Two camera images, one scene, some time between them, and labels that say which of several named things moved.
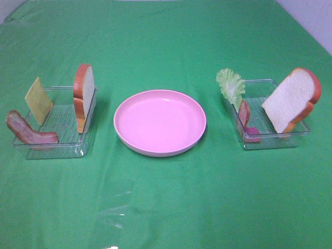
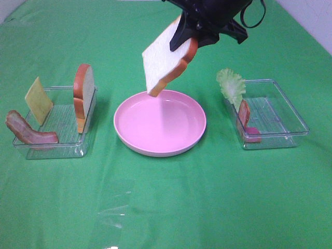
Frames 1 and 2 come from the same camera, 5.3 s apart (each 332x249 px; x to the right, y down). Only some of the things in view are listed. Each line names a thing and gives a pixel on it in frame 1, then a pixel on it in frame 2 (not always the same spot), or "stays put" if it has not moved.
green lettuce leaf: x=232 y=85 stays put
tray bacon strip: x=22 y=129 stays put
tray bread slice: x=293 y=99 -> x=162 y=63
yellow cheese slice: x=39 y=102 stays put
